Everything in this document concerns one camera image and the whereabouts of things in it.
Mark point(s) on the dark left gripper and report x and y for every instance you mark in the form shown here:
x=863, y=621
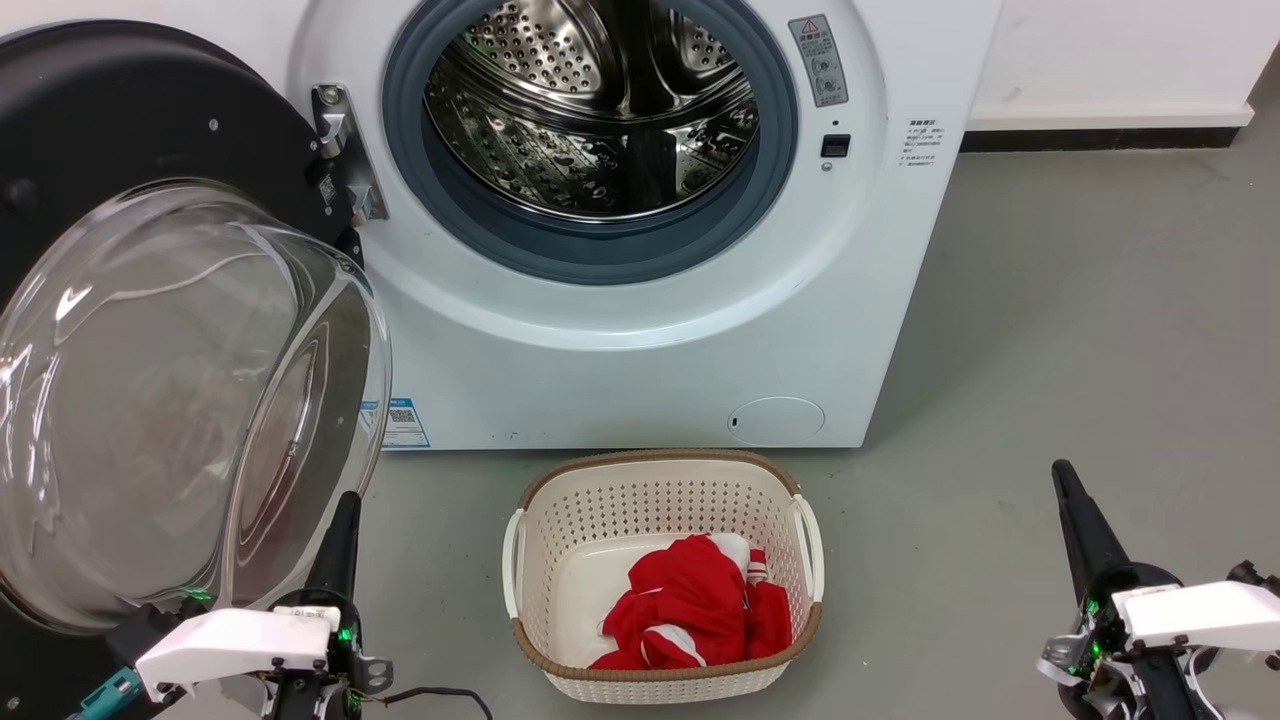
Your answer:
x=345, y=680

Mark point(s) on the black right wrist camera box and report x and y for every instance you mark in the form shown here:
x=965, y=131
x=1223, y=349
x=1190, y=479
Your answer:
x=1255, y=578

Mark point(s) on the round white filter cover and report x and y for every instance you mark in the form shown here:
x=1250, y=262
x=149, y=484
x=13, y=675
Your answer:
x=778, y=421

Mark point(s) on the black door lock socket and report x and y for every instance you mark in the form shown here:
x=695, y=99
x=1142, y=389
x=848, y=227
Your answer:
x=836, y=146

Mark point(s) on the grey warning sticker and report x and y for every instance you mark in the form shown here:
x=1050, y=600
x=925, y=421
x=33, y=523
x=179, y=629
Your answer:
x=820, y=60

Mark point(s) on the cream perforated laundry basket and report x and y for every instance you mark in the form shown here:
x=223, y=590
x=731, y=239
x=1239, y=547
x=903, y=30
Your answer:
x=650, y=495

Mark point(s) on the red and white garment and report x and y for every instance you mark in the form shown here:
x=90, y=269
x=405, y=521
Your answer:
x=690, y=605

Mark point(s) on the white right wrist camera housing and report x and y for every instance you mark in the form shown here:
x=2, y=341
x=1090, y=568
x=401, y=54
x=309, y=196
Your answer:
x=1200, y=612

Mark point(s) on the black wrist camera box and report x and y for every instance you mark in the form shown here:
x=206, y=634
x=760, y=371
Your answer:
x=135, y=630
x=1255, y=578

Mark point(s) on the black round glass washer door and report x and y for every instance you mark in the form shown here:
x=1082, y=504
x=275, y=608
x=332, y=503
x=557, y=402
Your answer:
x=150, y=400

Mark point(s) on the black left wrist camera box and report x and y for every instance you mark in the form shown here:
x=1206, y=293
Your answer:
x=135, y=630

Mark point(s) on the blue energy label sticker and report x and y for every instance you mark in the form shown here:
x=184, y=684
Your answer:
x=408, y=425

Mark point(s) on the stainless steel washer drum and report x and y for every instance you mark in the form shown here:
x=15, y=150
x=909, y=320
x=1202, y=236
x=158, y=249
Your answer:
x=600, y=130

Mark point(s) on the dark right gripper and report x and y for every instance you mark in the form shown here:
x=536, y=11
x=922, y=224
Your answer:
x=1100, y=660

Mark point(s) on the white front-load washing machine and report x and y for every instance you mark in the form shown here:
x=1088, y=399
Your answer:
x=620, y=370

